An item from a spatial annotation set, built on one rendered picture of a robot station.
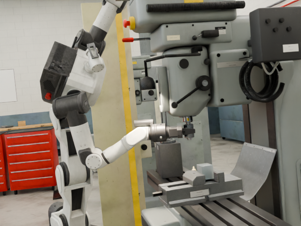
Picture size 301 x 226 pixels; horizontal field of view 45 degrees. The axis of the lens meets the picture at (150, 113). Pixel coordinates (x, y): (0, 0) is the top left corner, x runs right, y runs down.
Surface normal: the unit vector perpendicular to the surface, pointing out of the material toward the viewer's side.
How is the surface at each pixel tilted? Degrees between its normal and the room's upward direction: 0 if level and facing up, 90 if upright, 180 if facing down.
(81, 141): 98
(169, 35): 90
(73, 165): 81
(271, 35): 90
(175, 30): 90
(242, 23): 90
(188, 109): 122
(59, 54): 58
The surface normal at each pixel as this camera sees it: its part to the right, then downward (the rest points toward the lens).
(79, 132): 0.07, 0.18
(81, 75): 0.41, -0.53
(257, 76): -0.97, 0.10
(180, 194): 0.25, 0.03
